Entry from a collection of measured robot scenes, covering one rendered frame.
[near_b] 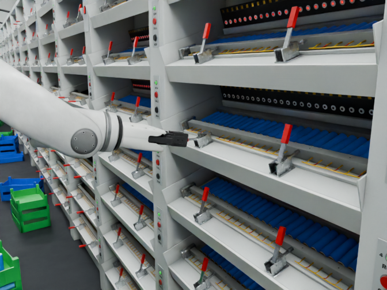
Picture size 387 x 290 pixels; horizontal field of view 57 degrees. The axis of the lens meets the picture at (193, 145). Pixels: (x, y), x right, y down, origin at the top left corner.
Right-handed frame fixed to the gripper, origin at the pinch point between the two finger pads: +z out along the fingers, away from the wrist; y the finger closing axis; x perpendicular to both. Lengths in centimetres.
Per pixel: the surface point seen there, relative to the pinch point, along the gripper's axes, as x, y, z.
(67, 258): -96, -135, 14
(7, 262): -61, -67, -25
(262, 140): 3.6, 16.9, 10.5
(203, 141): 0.2, 1.0, 6.5
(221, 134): 2.4, 2.0, 10.9
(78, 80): 10, -156, 13
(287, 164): 0.8, 27.6, 7.6
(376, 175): 3.6, 46.1, 4.2
